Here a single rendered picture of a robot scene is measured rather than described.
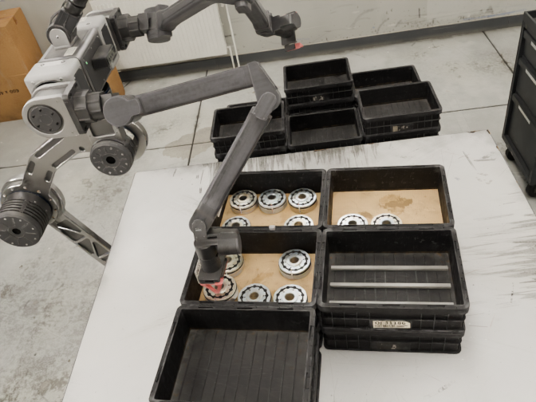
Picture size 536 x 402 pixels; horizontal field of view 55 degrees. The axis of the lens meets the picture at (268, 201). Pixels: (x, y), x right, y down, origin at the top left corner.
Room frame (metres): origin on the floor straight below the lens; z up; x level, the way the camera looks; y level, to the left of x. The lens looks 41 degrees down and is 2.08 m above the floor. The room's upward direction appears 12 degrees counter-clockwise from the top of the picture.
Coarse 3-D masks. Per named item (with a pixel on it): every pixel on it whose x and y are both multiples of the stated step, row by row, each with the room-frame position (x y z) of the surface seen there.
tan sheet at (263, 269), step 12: (252, 264) 1.14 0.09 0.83; (264, 264) 1.12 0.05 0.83; (276, 264) 1.11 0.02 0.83; (312, 264) 1.08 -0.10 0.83; (240, 276) 1.10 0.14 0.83; (252, 276) 1.08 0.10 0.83; (264, 276) 1.07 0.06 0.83; (276, 276) 1.06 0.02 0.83; (312, 276) 1.03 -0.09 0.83; (240, 288) 1.05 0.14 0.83; (276, 288) 1.02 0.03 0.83; (204, 300) 1.03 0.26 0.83
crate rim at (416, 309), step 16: (320, 256) 1.02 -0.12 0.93; (320, 272) 0.96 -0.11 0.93; (320, 288) 0.91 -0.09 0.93; (464, 288) 0.80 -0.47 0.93; (320, 304) 0.85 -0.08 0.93; (336, 304) 0.84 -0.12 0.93; (352, 304) 0.83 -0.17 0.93; (368, 304) 0.82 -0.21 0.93; (384, 304) 0.81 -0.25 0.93; (400, 304) 0.80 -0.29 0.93; (416, 304) 0.79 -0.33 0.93; (464, 304) 0.76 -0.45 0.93
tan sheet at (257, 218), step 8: (320, 192) 1.41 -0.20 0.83; (256, 208) 1.40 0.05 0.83; (288, 208) 1.36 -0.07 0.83; (224, 216) 1.39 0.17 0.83; (232, 216) 1.38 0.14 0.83; (248, 216) 1.37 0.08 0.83; (256, 216) 1.36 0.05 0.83; (264, 216) 1.35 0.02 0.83; (272, 216) 1.34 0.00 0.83; (280, 216) 1.33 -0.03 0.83; (288, 216) 1.32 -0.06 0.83; (312, 216) 1.30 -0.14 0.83; (256, 224) 1.32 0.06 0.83; (264, 224) 1.31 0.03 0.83; (272, 224) 1.30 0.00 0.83; (280, 224) 1.29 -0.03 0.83
